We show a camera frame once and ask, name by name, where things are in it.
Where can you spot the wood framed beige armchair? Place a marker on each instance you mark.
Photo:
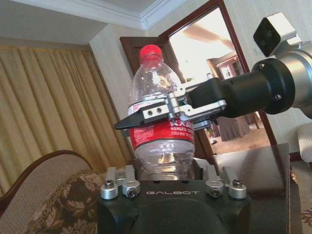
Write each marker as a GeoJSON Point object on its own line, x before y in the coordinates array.
{"type": "Point", "coordinates": [22, 180]}

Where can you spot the clear plastic bottle red label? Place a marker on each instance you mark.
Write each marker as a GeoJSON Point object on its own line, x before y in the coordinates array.
{"type": "Point", "coordinates": [161, 146]}

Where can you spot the brown floral cushion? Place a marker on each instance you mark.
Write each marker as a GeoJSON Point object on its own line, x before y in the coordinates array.
{"type": "Point", "coordinates": [70, 202]}

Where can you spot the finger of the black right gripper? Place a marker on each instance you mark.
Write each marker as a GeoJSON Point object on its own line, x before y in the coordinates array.
{"type": "Point", "coordinates": [136, 119]}
{"type": "Point", "coordinates": [185, 89]}

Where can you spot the dark red door frame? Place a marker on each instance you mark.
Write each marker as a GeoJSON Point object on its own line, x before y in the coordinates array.
{"type": "Point", "coordinates": [226, 22]}

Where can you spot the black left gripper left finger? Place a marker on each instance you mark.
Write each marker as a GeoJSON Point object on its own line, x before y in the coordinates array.
{"type": "Point", "coordinates": [114, 184]}

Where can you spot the beige pleated curtain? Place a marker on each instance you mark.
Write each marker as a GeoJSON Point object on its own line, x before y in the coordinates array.
{"type": "Point", "coordinates": [48, 102]}

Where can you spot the dark brown wooden door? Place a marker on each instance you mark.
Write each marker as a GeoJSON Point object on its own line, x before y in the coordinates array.
{"type": "Point", "coordinates": [131, 53]}

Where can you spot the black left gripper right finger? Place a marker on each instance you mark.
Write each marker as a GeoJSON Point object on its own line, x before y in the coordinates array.
{"type": "Point", "coordinates": [219, 181]}

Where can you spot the white upholstered chair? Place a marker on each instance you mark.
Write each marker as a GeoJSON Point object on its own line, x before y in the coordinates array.
{"type": "Point", "coordinates": [305, 141]}

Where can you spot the dark glossy table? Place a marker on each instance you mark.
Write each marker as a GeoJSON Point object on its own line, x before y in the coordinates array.
{"type": "Point", "coordinates": [263, 170]}

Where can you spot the beige skirted table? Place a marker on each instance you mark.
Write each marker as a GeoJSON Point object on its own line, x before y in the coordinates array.
{"type": "Point", "coordinates": [235, 129]}

